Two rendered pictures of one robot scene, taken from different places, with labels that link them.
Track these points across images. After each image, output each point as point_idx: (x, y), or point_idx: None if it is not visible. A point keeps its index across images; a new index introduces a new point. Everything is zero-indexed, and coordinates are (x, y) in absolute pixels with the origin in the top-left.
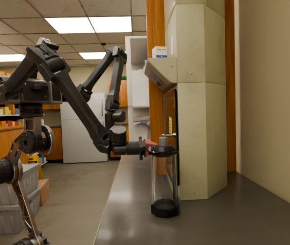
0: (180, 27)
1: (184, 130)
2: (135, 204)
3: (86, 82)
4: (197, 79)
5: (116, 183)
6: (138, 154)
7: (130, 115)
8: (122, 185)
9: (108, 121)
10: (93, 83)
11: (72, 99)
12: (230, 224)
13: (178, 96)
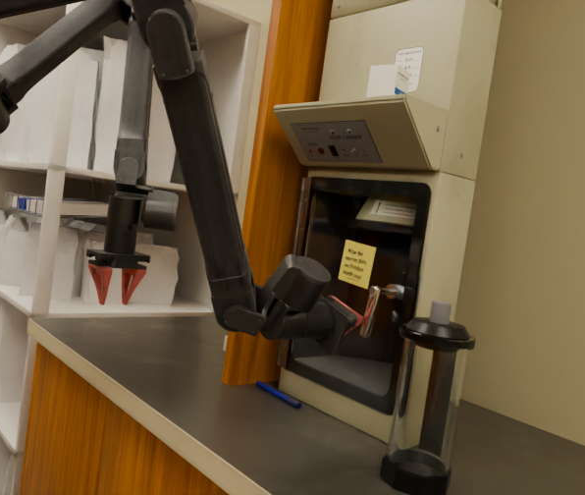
0: (465, 45)
1: (431, 284)
2: (328, 473)
3: (13, 70)
4: (466, 172)
5: (179, 419)
6: (87, 320)
7: (53, 196)
8: (206, 424)
9: (126, 221)
10: (36, 80)
11: (209, 157)
12: (545, 487)
13: (435, 204)
